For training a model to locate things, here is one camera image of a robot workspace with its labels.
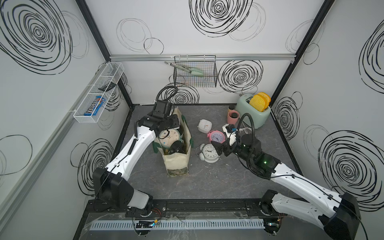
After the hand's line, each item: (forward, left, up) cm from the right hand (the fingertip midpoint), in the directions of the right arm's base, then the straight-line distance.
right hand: (219, 137), depth 73 cm
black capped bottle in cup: (+28, -14, -16) cm, 36 cm away
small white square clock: (-8, 0, +2) cm, 9 cm away
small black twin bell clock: (-4, +21, -4) cm, 22 cm away
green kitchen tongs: (+41, +15, +10) cm, 45 cm away
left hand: (+10, +23, 0) cm, 25 cm away
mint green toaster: (+23, -30, -13) cm, 40 cm away
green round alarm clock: (-6, +24, +8) cm, 26 cm away
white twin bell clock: (+1, +5, -20) cm, 21 cm away
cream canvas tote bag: (-10, +21, -9) cm, 25 cm away
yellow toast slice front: (+31, -28, -6) cm, 42 cm away
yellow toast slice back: (+31, -32, -2) cm, 45 cm away
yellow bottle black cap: (+34, -13, -15) cm, 40 cm away
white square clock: (+22, +6, -20) cm, 30 cm away
